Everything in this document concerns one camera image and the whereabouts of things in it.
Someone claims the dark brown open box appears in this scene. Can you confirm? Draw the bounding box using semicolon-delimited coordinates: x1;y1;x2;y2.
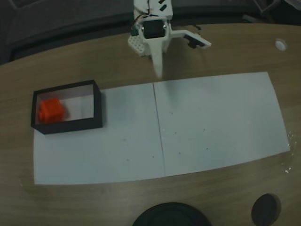
31;80;104;136

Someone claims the orange cube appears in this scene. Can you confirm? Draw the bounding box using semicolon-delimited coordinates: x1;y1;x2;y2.
37;97;69;124

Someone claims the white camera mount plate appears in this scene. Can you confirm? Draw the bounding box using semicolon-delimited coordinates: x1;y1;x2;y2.
169;29;213;50

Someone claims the white round cap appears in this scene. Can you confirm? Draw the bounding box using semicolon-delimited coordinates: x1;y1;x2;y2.
274;38;288;51

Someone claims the round table cable hole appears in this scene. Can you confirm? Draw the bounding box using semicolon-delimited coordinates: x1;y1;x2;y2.
251;193;282;226

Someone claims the black round stand base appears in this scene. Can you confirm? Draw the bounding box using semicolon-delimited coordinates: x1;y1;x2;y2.
132;202;211;226

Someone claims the red black servo wire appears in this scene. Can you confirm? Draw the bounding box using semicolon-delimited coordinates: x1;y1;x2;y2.
133;8;154;32

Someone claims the white paper sheet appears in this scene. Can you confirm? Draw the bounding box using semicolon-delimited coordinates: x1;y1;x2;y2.
33;82;166;186
152;71;291;178

